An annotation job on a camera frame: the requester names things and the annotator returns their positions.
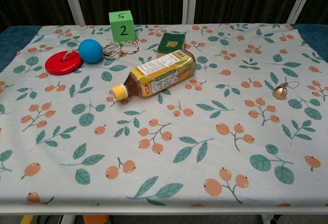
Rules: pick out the floral print tablecloth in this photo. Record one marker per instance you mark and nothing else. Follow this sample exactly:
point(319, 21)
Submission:
point(164, 137)

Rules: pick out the yellow capped tea bottle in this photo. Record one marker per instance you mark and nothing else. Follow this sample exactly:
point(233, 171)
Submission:
point(159, 75)

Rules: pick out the green and yellow sponge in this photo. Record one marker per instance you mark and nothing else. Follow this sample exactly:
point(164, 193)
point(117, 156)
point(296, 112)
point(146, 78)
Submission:
point(170, 45)

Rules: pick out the blue ball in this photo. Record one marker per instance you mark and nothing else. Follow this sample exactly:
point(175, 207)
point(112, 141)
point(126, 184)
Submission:
point(90, 51)

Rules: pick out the red disc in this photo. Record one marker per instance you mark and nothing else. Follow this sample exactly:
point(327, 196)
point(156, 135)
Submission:
point(63, 63)

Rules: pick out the white folding screen frame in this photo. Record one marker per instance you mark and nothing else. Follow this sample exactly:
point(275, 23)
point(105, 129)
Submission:
point(189, 1)

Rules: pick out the orange object under table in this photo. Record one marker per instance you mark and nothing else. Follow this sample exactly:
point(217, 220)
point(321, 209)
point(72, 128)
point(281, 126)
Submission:
point(96, 219)

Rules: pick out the yellow object under table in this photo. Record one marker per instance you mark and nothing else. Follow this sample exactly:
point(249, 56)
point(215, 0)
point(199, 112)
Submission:
point(26, 219)

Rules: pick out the green numbered foam cube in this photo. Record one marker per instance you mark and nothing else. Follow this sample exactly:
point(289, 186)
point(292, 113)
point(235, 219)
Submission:
point(122, 26)

